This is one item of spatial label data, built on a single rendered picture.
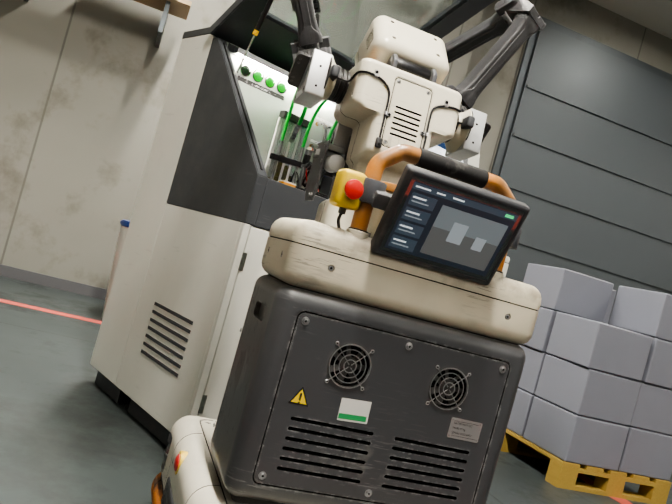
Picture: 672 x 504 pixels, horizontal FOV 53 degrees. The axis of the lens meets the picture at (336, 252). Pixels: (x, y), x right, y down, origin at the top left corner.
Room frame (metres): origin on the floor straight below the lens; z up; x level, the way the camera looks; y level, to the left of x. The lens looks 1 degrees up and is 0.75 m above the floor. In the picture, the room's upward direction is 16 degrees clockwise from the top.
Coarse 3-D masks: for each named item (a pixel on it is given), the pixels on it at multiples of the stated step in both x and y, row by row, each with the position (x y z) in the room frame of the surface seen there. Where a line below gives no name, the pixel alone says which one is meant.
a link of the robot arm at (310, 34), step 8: (296, 0) 1.68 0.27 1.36; (304, 0) 1.68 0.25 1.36; (312, 0) 1.70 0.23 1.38; (296, 8) 1.69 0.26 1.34; (304, 8) 1.68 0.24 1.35; (312, 8) 1.69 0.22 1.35; (304, 16) 1.69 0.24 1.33; (312, 16) 1.69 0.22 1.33; (304, 24) 1.69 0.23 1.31; (312, 24) 1.70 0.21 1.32; (304, 32) 1.70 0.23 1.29; (312, 32) 1.70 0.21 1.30; (320, 32) 1.72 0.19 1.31; (304, 40) 1.71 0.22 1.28; (312, 40) 1.71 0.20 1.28; (320, 40) 1.71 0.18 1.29; (328, 40) 1.72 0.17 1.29; (296, 48) 1.72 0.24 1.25; (320, 48) 1.72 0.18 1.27; (328, 48) 1.72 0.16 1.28
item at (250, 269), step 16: (256, 240) 2.15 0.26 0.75; (256, 256) 2.16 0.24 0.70; (240, 272) 2.13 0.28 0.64; (256, 272) 2.17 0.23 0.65; (240, 288) 2.14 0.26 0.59; (240, 304) 2.15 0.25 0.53; (224, 320) 2.13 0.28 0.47; (240, 320) 2.16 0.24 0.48; (224, 336) 2.14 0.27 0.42; (224, 352) 2.15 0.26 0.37; (224, 368) 2.16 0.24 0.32; (208, 384) 2.13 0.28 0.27; (224, 384) 2.17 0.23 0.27; (208, 400) 2.14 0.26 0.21; (208, 416) 2.15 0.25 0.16
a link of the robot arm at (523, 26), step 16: (512, 16) 1.93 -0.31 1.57; (528, 16) 1.85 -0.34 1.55; (512, 32) 1.86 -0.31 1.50; (528, 32) 1.86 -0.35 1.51; (496, 48) 1.86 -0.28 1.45; (512, 48) 1.86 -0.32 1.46; (480, 64) 1.87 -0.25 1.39; (496, 64) 1.85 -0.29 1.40; (464, 80) 1.88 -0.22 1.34; (480, 80) 1.85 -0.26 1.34; (464, 96) 1.85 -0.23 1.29
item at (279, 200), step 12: (264, 192) 2.14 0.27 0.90; (276, 192) 2.16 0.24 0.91; (288, 192) 2.19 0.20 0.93; (300, 192) 2.22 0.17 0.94; (264, 204) 2.14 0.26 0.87; (276, 204) 2.17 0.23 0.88; (288, 204) 2.20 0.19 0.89; (300, 204) 2.23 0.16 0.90; (312, 204) 2.26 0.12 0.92; (264, 216) 2.15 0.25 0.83; (276, 216) 2.18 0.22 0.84; (288, 216) 2.21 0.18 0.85; (300, 216) 2.24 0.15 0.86; (312, 216) 2.27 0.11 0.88; (264, 228) 2.16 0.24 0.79
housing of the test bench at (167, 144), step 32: (192, 32) 2.70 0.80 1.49; (192, 64) 2.64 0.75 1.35; (192, 96) 2.58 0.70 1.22; (160, 128) 2.74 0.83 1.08; (160, 160) 2.67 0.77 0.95; (160, 192) 2.61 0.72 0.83; (128, 256) 2.70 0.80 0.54; (128, 288) 2.64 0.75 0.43; (128, 320) 2.58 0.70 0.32; (96, 352) 2.74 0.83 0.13; (96, 384) 2.75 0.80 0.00
